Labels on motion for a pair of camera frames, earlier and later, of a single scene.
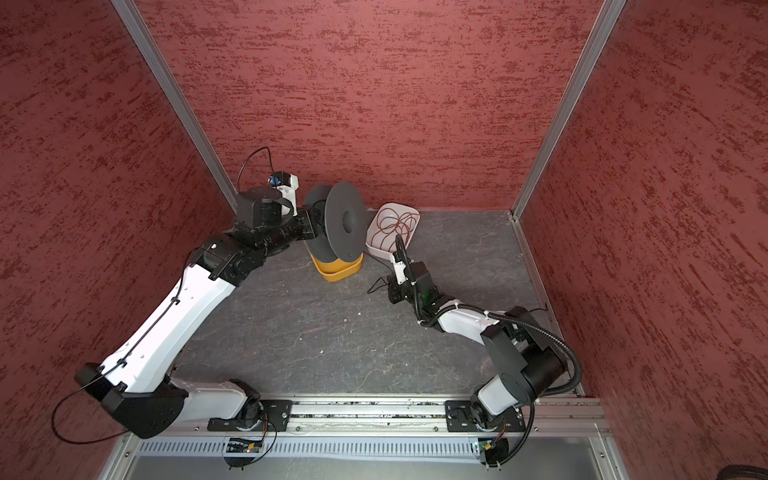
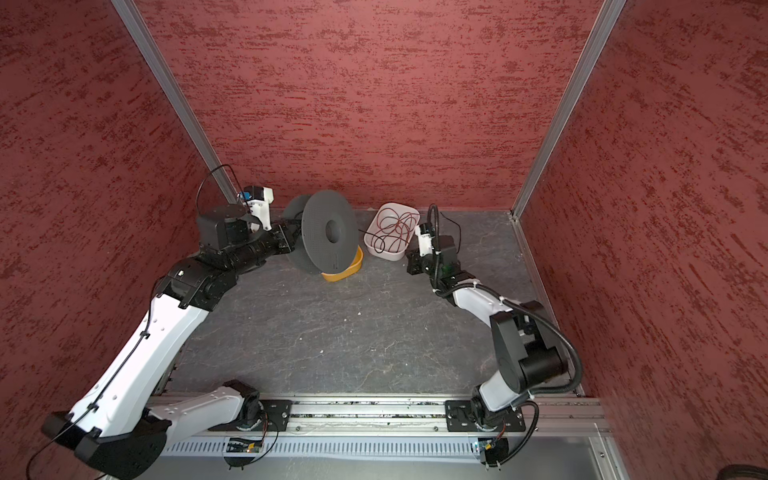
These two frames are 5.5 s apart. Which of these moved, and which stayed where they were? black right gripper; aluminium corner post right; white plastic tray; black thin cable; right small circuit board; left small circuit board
Moved: black thin cable; black right gripper
Stayed: right small circuit board; white plastic tray; left small circuit board; aluminium corner post right
